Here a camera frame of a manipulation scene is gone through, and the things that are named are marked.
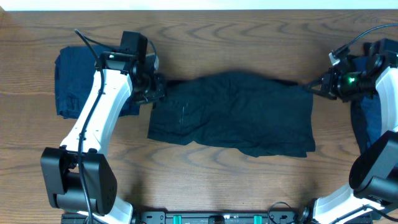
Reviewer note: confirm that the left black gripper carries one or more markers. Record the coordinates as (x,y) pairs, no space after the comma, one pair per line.
(159,93)

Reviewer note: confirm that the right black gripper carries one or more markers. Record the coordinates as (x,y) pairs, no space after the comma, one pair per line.
(331,88)

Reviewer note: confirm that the black shorts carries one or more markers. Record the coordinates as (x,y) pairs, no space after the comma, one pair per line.
(258,116)

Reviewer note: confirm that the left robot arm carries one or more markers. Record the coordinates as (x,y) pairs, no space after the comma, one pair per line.
(77,175)

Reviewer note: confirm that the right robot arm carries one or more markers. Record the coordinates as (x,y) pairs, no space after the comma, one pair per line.
(371,192)

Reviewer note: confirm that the dark clothes pile right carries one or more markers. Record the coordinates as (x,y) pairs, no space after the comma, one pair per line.
(366,110)

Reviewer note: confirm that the folded navy blue garment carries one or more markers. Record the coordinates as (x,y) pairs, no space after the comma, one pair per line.
(74,73)

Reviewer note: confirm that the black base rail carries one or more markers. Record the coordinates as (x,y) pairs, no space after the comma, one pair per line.
(213,218)

